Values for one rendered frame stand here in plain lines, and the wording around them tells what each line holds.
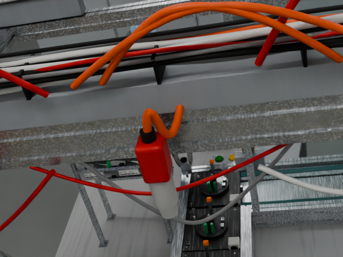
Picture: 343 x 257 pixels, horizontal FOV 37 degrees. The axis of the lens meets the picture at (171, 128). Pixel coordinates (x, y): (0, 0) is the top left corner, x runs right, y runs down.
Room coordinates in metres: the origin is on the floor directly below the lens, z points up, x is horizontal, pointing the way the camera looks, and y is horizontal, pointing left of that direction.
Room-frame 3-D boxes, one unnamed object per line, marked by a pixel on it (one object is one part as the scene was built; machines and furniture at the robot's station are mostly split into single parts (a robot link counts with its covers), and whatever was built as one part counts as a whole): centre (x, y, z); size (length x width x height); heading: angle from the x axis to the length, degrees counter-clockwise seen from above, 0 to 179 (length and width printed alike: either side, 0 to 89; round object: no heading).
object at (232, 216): (1.57, -0.06, 1.01); 0.24 x 0.24 x 0.13; 76
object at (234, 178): (1.82, -0.13, 0.96); 0.24 x 0.24 x 0.02; 76
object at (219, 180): (1.82, -0.13, 0.98); 0.14 x 0.14 x 0.02
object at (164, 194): (0.71, 0.01, 2.05); 0.13 x 0.08 x 0.22; 166
